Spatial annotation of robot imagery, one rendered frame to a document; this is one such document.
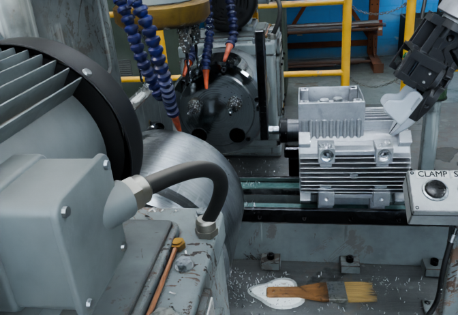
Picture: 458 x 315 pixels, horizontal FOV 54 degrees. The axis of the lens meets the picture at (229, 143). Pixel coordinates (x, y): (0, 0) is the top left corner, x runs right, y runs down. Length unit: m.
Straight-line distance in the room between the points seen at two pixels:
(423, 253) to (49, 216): 0.85
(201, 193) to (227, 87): 0.56
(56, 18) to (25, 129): 0.61
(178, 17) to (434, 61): 0.43
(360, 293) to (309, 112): 0.35
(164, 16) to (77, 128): 0.47
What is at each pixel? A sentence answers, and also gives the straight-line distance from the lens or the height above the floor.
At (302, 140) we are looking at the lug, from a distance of 0.84.
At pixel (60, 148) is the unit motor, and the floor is 1.30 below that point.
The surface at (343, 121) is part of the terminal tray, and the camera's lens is 0.86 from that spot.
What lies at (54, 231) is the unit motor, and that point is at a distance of 0.24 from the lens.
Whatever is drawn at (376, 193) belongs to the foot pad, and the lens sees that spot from 0.88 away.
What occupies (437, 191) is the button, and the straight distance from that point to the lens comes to 0.73.
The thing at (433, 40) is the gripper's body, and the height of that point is 1.26.
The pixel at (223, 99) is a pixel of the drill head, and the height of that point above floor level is 1.07.
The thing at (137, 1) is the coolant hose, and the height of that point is 1.36.
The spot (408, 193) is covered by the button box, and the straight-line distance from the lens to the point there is 0.74.
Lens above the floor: 1.42
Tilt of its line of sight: 24 degrees down
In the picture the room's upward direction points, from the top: 5 degrees counter-clockwise
